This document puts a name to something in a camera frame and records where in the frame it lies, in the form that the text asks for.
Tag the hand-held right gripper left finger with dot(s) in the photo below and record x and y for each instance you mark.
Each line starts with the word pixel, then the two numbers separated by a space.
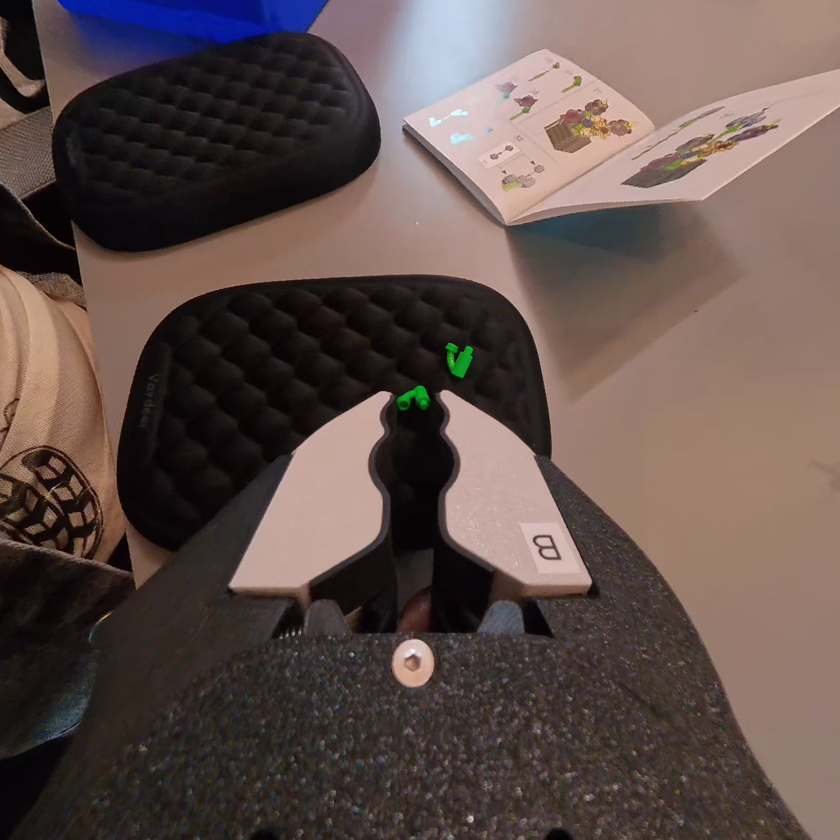
pixel 328 499

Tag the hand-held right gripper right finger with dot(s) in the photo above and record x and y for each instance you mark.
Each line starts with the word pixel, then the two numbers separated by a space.
pixel 505 499

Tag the green lego stem piece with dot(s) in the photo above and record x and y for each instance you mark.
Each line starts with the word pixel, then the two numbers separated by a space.
pixel 415 397
pixel 459 364

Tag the blue plastic bin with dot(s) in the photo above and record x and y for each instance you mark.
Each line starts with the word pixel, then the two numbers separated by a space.
pixel 197 16

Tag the black quilted wrist rest pad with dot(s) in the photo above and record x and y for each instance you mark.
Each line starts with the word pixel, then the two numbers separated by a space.
pixel 210 131
pixel 262 367

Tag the dark grey pants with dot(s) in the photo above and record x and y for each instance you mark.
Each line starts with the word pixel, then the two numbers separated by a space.
pixel 46 623

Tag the beige printed shirt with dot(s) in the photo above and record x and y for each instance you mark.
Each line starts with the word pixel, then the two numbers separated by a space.
pixel 39 367

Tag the open instruction booklet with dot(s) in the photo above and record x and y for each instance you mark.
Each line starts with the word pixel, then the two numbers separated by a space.
pixel 571 180

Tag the dark cloth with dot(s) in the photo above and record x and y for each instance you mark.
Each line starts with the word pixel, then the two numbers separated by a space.
pixel 26 223

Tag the grey mesh chair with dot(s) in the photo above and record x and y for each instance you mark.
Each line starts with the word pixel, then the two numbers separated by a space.
pixel 23 144

